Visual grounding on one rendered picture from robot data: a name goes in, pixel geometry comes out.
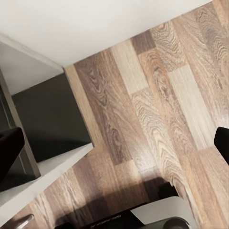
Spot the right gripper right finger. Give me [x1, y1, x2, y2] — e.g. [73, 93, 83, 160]
[214, 127, 229, 165]

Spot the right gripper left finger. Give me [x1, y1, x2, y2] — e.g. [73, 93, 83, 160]
[0, 127, 25, 184]

